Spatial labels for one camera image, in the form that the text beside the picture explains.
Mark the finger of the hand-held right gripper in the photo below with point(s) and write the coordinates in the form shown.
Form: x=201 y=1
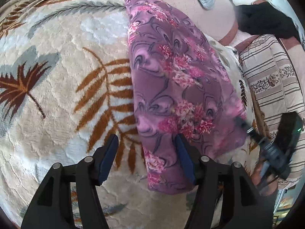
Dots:
x=247 y=130

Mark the black cloth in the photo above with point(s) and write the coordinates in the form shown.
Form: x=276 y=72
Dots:
x=264 y=19

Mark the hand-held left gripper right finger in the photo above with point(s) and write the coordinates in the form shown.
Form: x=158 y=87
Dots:
x=187 y=159

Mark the purple floral garment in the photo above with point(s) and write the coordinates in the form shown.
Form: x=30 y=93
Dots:
x=174 y=76

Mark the cream leaf print blanket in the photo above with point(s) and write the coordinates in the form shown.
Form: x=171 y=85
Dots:
x=62 y=88

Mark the striped beige pillow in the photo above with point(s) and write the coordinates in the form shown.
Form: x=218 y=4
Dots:
x=269 y=76

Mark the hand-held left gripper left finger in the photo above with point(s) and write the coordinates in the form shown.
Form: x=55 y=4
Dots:
x=108 y=162

